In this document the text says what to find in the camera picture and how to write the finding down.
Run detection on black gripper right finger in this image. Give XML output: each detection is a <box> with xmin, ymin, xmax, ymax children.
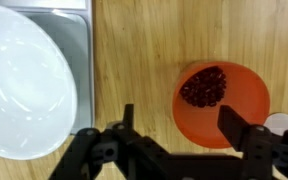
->
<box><xmin>217</xmin><ymin>104</ymin><xmax>288</xmax><ymax>180</ymax></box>

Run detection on small white red-capped bottle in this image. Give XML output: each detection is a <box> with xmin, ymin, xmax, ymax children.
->
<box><xmin>263</xmin><ymin>113</ymin><xmax>288</xmax><ymax>136</ymax></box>

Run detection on white bowl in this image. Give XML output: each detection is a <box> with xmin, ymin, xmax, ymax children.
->
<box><xmin>0</xmin><ymin>2</ymin><xmax>78</xmax><ymax>161</ymax></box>

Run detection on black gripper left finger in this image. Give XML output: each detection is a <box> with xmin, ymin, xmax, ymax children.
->
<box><xmin>48</xmin><ymin>103</ymin><xmax>170</xmax><ymax>180</ymax></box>

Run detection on dark red beans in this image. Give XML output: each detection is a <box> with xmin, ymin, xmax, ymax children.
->
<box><xmin>179</xmin><ymin>65</ymin><xmax>227</xmax><ymax>108</ymax></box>

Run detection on orange plastic bowl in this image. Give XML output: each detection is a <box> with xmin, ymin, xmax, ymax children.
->
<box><xmin>172</xmin><ymin>60</ymin><xmax>271</xmax><ymax>150</ymax></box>

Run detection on grey digital kitchen scale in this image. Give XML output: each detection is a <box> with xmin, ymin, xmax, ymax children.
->
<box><xmin>0</xmin><ymin>0</ymin><xmax>96</xmax><ymax>135</ymax></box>

